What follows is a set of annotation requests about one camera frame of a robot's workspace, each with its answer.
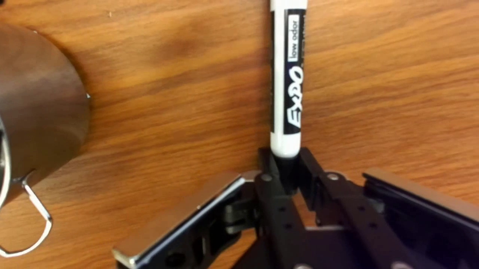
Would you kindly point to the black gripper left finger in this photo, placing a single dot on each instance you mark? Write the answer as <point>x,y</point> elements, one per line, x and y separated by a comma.
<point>270,218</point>

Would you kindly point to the small stainless steel pot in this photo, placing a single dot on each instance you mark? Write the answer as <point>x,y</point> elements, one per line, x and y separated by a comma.
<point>40,109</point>

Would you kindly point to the white Expo marker black cap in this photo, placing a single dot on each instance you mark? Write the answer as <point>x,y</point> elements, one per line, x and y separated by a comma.
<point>288,74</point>

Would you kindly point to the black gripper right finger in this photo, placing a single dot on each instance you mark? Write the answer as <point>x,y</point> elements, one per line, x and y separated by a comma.
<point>380,218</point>

